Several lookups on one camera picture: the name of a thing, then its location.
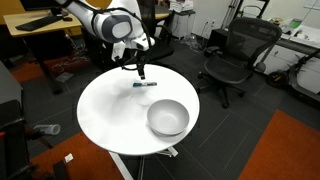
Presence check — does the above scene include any black metal stand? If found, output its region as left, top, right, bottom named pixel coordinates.
left=226, top=0, right=271, bottom=21

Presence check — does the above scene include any white workbench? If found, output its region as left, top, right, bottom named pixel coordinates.
left=256, top=16, right=320, bottom=94

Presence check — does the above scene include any black keyboard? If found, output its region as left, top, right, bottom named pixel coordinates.
left=14, top=15, right=64, bottom=33

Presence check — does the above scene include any clear plastic cup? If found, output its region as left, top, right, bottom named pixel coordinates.
left=33, top=123, right=62, bottom=136

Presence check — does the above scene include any white wall outlet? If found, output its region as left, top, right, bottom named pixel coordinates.
left=205, top=18, right=217, bottom=28

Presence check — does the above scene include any wooden desk top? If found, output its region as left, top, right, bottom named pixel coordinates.
left=154, top=12, right=171, bottom=21

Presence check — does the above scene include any white table base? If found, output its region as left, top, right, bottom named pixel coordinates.
left=108, top=145, right=179, bottom=180

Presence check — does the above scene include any black electric scooter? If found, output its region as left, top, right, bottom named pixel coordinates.
left=265, top=49, right=320, bottom=103

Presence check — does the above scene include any wooden desk with black legs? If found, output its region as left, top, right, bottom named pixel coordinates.
left=3, top=9, right=84, bottom=95

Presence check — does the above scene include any white round bowl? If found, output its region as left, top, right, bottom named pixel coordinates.
left=146, top=98, right=191, bottom=137

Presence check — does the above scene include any orange rug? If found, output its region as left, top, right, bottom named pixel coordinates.
left=238, top=109, right=320, bottom=180
left=29, top=131, right=125, bottom=180
left=11, top=54, right=92, bottom=84

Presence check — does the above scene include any black monitor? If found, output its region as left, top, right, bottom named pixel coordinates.
left=19, top=0, right=59, bottom=12

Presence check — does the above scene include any black cabinet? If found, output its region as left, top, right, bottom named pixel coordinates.
left=0, top=61, right=34, bottom=180

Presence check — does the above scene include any white box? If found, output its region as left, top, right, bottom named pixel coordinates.
left=169, top=0, right=195, bottom=14

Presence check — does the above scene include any small green white device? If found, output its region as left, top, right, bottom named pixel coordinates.
left=288, top=18, right=303, bottom=29

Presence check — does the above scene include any black computer tower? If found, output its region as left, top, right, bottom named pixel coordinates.
left=209, top=28, right=229, bottom=51
left=81, top=28, right=113, bottom=68

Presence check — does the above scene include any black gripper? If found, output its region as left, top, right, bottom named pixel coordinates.
left=134, top=49, right=149, bottom=81

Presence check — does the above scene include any black mesh office chair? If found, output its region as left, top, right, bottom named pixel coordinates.
left=196, top=17, right=283, bottom=109

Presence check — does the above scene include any teal white marker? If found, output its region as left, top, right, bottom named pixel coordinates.
left=132, top=80, right=158, bottom=88

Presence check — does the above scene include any small white paper tag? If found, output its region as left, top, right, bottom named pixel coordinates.
left=64, top=153, right=75, bottom=164

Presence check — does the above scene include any black padded office chair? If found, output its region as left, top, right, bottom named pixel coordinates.
left=134, top=0, right=175, bottom=64

